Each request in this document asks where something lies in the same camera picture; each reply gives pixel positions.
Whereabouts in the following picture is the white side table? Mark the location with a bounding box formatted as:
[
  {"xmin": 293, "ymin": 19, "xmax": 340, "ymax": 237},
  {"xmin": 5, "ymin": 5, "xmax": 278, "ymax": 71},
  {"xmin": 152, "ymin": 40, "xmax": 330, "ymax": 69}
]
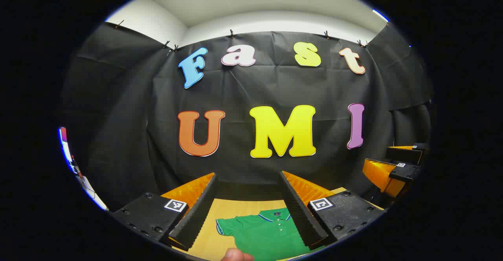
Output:
[{"xmin": 77, "ymin": 175, "xmax": 108, "ymax": 210}]

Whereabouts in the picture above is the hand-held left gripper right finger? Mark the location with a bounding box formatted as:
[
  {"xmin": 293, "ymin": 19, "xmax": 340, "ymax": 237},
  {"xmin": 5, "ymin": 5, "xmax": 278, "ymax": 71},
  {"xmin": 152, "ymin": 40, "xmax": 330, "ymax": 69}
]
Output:
[{"xmin": 278, "ymin": 170, "xmax": 387, "ymax": 250}]

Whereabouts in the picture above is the computer monitor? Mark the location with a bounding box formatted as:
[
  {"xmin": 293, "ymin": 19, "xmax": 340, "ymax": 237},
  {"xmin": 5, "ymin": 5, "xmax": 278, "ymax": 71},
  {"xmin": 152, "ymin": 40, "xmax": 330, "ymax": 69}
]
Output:
[{"xmin": 58, "ymin": 127, "xmax": 75, "ymax": 173}]

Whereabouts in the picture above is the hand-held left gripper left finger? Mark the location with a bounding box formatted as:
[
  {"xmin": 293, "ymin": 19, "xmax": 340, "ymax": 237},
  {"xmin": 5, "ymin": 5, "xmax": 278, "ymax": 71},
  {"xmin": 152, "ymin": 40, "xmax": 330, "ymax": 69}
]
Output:
[{"xmin": 111, "ymin": 172, "xmax": 218, "ymax": 252}]

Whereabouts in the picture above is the row of black cloth clips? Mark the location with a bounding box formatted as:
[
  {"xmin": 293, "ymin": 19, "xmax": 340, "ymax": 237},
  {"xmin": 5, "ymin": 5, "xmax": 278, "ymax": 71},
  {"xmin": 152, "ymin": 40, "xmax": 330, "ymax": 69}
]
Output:
[{"xmin": 114, "ymin": 19, "xmax": 370, "ymax": 53}]

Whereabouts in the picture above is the black backdrop cloth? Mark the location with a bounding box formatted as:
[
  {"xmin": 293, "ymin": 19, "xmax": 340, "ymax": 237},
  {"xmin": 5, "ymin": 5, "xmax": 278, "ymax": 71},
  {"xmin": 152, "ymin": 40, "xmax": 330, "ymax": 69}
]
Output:
[{"xmin": 59, "ymin": 22, "xmax": 435, "ymax": 214}]

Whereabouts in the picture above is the green T-shirt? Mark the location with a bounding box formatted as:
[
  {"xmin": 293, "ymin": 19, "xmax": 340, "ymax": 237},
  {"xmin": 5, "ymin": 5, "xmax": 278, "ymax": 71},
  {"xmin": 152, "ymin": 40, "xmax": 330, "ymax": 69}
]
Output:
[{"xmin": 215, "ymin": 209, "xmax": 315, "ymax": 261}]

